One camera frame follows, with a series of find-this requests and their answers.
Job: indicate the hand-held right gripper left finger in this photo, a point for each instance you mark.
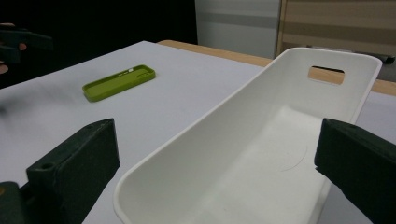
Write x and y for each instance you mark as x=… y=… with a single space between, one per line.
x=77 y=161

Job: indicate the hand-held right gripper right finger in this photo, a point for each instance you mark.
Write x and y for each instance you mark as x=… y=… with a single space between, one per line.
x=358 y=165

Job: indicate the green phone case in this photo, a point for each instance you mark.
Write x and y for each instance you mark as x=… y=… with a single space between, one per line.
x=120 y=82

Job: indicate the white plastic storage basket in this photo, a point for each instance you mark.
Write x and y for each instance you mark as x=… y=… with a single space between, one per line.
x=258 y=149

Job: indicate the wooden desk furniture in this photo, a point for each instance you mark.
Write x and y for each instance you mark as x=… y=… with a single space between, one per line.
x=339 y=25

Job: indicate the white cabinet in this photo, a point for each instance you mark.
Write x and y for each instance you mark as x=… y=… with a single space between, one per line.
x=236 y=25

